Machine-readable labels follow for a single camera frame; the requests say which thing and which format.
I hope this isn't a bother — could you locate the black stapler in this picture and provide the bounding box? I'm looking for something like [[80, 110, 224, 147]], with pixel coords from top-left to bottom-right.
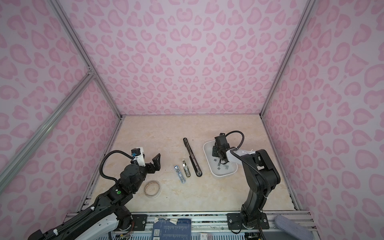
[[183, 138, 203, 177]]

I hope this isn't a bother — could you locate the blue mini stapler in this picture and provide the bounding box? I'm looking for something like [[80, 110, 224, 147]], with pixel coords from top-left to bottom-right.
[[174, 165, 186, 184]]

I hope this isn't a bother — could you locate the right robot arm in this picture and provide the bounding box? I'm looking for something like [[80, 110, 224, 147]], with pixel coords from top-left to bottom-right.
[[212, 131, 281, 234]]

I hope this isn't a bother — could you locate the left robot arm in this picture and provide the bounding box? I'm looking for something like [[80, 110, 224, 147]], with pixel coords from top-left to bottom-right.
[[28, 148, 161, 240]]

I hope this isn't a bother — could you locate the white plastic tray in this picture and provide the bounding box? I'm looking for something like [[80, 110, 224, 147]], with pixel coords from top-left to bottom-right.
[[203, 141, 238, 178]]

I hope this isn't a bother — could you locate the clear tape roll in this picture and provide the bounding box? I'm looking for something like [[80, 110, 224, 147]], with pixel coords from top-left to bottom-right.
[[144, 181, 161, 198]]

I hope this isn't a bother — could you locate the grey cloth pad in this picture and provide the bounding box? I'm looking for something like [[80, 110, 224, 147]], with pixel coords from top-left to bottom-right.
[[275, 215, 314, 240]]

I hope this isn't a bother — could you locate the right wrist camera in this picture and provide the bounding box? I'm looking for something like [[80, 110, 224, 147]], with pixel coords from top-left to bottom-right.
[[215, 133, 228, 146]]

